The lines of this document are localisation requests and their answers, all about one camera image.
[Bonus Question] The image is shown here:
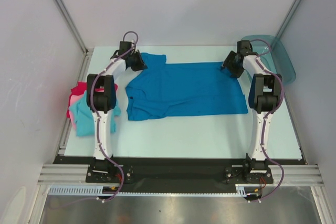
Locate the right aluminium corner post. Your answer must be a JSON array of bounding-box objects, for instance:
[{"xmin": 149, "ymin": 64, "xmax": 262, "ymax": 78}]
[{"xmin": 272, "ymin": 0, "xmax": 303, "ymax": 45}]

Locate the left aluminium corner post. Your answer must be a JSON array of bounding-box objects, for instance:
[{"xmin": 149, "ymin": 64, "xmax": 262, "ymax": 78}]
[{"xmin": 37, "ymin": 0, "xmax": 94, "ymax": 57}]

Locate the aluminium front frame rail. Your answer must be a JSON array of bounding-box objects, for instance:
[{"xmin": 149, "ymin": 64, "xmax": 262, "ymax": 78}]
[{"xmin": 37, "ymin": 164, "xmax": 324, "ymax": 186}]

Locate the blue t shirt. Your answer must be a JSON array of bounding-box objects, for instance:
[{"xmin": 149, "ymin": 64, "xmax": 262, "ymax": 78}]
[{"xmin": 125, "ymin": 53, "xmax": 248, "ymax": 121}]

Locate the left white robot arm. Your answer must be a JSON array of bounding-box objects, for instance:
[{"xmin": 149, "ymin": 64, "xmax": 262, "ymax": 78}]
[{"xmin": 87, "ymin": 40, "xmax": 148, "ymax": 182}]

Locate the folded red t shirt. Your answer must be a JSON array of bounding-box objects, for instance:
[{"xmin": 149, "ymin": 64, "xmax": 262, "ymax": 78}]
[{"xmin": 65, "ymin": 81, "xmax": 119, "ymax": 120}]

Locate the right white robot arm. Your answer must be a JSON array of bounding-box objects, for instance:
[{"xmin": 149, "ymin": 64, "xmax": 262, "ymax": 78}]
[{"xmin": 221, "ymin": 40, "xmax": 284, "ymax": 184}]

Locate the folded pink t shirt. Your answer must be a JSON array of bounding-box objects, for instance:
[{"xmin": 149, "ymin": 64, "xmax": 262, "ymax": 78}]
[{"xmin": 69, "ymin": 93, "xmax": 86, "ymax": 110}]

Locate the folded cyan t shirt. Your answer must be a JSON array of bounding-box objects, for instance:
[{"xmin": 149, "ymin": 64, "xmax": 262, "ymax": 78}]
[{"xmin": 68, "ymin": 90, "xmax": 122, "ymax": 137}]

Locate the aluminium corner post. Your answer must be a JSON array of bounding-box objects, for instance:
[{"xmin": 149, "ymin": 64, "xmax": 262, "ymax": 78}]
[
  {"xmin": 272, "ymin": 0, "xmax": 303, "ymax": 45},
  {"xmin": 37, "ymin": 0, "xmax": 94, "ymax": 57}
]

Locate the light blue cable duct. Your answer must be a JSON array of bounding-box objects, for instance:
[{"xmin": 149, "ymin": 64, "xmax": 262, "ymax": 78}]
[{"xmin": 49, "ymin": 185, "xmax": 103, "ymax": 196}]

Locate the right light cable duct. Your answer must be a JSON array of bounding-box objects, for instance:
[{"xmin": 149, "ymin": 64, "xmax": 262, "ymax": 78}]
[{"xmin": 236, "ymin": 184, "xmax": 263, "ymax": 197}]

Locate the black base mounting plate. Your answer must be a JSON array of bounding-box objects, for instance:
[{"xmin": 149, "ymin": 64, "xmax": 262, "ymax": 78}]
[{"xmin": 54, "ymin": 155, "xmax": 274, "ymax": 194}]

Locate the teal transparent plastic bin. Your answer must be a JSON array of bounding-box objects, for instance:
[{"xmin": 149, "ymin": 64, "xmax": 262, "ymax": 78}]
[{"xmin": 241, "ymin": 35, "xmax": 296, "ymax": 85}]

